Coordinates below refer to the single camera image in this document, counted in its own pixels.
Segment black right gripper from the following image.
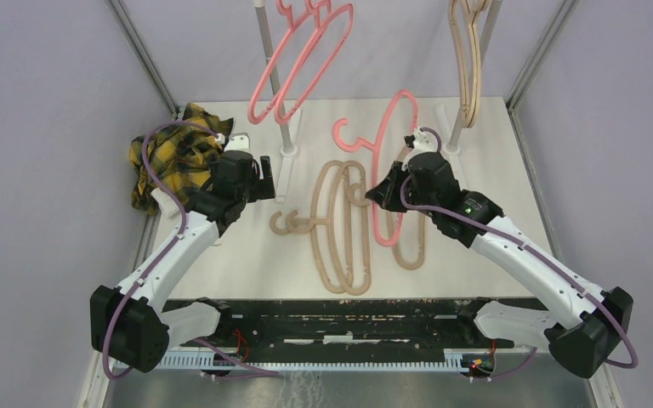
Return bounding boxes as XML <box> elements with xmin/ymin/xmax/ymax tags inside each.
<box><xmin>370</xmin><ymin>160</ymin><xmax>438</xmax><ymax>218</ymax></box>

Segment pink hanger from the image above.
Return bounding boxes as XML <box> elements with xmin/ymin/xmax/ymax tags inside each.
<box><xmin>331</xmin><ymin>89</ymin><xmax>419</xmax><ymax>247</ymax></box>
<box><xmin>247</xmin><ymin>1</ymin><xmax>323</xmax><ymax>125</ymax></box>
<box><xmin>273</xmin><ymin>0</ymin><xmax>355</xmax><ymax>126</ymax></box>

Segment beige hanger hung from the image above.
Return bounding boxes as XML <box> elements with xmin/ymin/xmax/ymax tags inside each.
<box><xmin>461</xmin><ymin>0</ymin><xmax>491</xmax><ymax>128</ymax></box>
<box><xmin>447</xmin><ymin>0</ymin><xmax>471</xmax><ymax>120</ymax></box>

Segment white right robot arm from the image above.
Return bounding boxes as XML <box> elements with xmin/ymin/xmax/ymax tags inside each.
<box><xmin>366</xmin><ymin>152</ymin><xmax>639</xmax><ymax>378</ymax></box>

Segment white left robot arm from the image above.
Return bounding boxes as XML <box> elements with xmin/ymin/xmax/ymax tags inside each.
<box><xmin>89</xmin><ymin>150</ymin><xmax>275</xmax><ymax>379</ymax></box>

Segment beige hanger right on table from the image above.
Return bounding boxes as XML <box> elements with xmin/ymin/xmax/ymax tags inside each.
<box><xmin>346</xmin><ymin>146</ymin><xmax>427</xmax><ymax>271</ymax></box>

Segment beige hanger bottom large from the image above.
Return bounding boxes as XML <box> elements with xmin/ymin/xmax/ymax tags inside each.
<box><xmin>287</xmin><ymin>160</ymin><xmax>374</xmax><ymax>296</ymax></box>

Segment left white rack foot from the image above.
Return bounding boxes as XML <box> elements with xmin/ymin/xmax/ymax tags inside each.
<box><xmin>275</xmin><ymin>109</ymin><xmax>302</xmax><ymax>202</ymax></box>

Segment white rack foot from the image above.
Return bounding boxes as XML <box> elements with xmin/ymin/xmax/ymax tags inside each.
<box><xmin>275</xmin><ymin>109</ymin><xmax>302</xmax><ymax>202</ymax></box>
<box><xmin>434</xmin><ymin>105</ymin><xmax>468</xmax><ymax>188</ymax></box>

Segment beige hanger with left hook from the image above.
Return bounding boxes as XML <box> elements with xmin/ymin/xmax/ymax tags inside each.
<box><xmin>269</xmin><ymin>160</ymin><xmax>361</xmax><ymax>296</ymax></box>

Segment right white rack foot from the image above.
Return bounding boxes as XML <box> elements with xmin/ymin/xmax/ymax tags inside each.
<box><xmin>434</xmin><ymin>105</ymin><xmax>468</xmax><ymax>188</ymax></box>

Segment yellow plaid shirt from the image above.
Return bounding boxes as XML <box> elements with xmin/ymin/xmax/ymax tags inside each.
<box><xmin>128</xmin><ymin>125</ymin><xmax>223</xmax><ymax>214</ymax></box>

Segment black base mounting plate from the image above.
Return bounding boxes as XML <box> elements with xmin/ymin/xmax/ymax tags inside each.
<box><xmin>162</xmin><ymin>297</ymin><xmax>553</xmax><ymax>365</ymax></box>

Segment left grey rack pole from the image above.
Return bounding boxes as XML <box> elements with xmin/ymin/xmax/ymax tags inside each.
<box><xmin>253</xmin><ymin>0</ymin><xmax>287</xmax><ymax>138</ymax></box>

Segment grey rack pole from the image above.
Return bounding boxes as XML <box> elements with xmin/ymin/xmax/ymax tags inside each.
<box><xmin>447</xmin><ymin>1</ymin><xmax>503</xmax><ymax>152</ymax></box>
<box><xmin>253</xmin><ymin>0</ymin><xmax>287</xmax><ymax>138</ymax></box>

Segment right grey rack pole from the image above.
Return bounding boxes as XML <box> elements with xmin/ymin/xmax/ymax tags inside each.
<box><xmin>447</xmin><ymin>1</ymin><xmax>503</xmax><ymax>152</ymax></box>

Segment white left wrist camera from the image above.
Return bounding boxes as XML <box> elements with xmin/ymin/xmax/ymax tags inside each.
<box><xmin>214</xmin><ymin>132</ymin><xmax>251</xmax><ymax>153</ymax></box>

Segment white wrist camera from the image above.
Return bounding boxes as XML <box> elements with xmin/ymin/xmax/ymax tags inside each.
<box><xmin>404</xmin><ymin>127</ymin><xmax>441</xmax><ymax>162</ymax></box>
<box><xmin>214</xmin><ymin>132</ymin><xmax>251</xmax><ymax>153</ymax></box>

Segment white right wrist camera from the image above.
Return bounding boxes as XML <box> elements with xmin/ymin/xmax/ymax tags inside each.
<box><xmin>404</xmin><ymin>127</ymin><xmax>441</xmax><ymax>162</ymax></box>

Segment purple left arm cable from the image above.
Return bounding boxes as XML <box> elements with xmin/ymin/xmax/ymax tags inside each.
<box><xmin>102</xmin><ymin>119</ymin><xmax>226</xmax><ymax>381</ymax></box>

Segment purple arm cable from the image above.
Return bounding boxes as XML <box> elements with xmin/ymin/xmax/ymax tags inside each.
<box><xmin>102</xmin><ymin>119</ymin><xmax>226</xmax><ymax>381</ymax></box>
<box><xmin>400</xmin><ymin>126</ymin><xmax>639</xmax><ymax>382</ymax></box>

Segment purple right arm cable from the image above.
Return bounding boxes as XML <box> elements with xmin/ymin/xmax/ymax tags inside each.
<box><xmin>400</xmin><ymin>126</ymin><xmax>639</xmax><ymax>382</ymax></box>

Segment white slotted cable duct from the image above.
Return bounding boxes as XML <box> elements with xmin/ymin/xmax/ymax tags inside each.
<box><xmin>156</xmin><ymin>348</ymin><xmax>481</xmax><ymax>374</ymax></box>

